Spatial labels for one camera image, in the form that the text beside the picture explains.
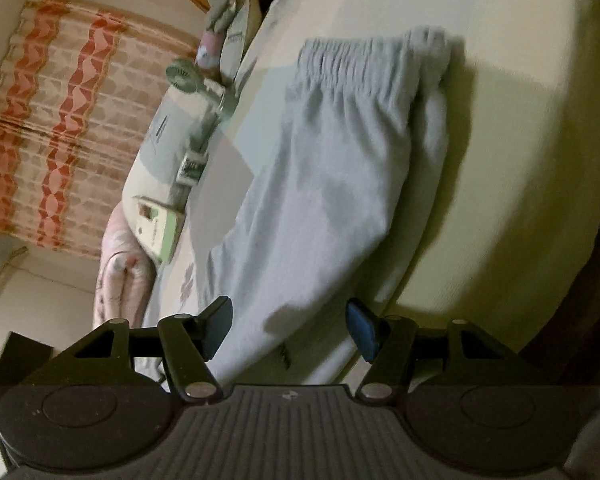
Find green handheld fan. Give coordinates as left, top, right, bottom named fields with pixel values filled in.
left=166, top=59, right=236, bottom=121

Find grey sweatpants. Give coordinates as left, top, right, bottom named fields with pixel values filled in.
left=200, top=26, right=453, bottom=386

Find grey cloth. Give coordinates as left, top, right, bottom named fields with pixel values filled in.
left=203, top=0, right=238, bottom=33

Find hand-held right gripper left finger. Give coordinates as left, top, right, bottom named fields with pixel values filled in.
left=45, top=296, right=233, bottom=403

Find pink floral quilt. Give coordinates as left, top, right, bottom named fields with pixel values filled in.
left=92, top=207, right=158, bottom=331

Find small tissue pack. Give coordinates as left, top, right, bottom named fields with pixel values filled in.
left=176, top=152, right=206, bottom=186

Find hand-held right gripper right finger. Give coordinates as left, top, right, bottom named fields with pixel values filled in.
left=345, top=298, right=533, bottom=403

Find green and white book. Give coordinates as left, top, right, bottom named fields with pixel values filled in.
left=131, top=195, right=187, bottom=262

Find patchwork pillow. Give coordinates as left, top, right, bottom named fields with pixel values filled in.
left=121, top=82, right=231, bottom=221
left=196, top=0, right=276, bottom=81

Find patterned curtain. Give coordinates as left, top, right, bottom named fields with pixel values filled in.
left=0, top=0, right=201, bottom=251

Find black box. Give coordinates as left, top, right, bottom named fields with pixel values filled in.
left=0, top=332, right=53, bottom=406

